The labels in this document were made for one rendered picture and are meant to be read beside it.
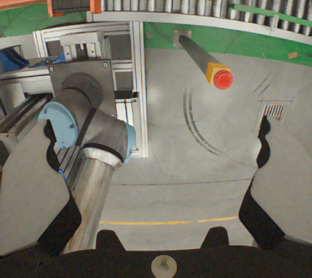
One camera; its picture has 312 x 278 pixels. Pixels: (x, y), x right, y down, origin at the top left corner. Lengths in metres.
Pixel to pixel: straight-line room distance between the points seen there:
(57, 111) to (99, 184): 0.20
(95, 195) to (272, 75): 1.90
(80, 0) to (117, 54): 1.14
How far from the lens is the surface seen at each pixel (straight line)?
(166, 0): 1.08
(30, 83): 0.88
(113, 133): 0.49
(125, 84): 1.53
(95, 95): 0.61
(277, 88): 2.16
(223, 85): 0.67
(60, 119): 0.47
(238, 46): 1.80
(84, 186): 0.44
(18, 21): 2.02
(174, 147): 2.14
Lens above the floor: 1.62
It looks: 57 degrees down
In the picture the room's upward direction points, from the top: 179 degrees clockwise
